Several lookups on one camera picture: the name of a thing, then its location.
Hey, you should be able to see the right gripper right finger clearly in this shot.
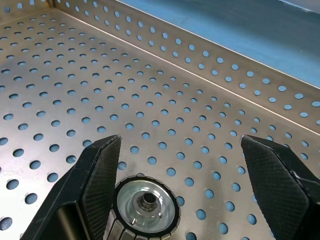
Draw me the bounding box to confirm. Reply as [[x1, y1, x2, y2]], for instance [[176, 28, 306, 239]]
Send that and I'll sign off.
[[240, 134, 320, 240]]

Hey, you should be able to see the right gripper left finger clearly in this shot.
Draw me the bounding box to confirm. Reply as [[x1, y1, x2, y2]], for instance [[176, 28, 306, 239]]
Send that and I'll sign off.
[[23, 134, 123, 240]]

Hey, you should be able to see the perforated metal tray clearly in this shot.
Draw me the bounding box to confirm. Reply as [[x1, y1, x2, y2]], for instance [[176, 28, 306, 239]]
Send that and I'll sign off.
[[0, 0, 320, 240]]

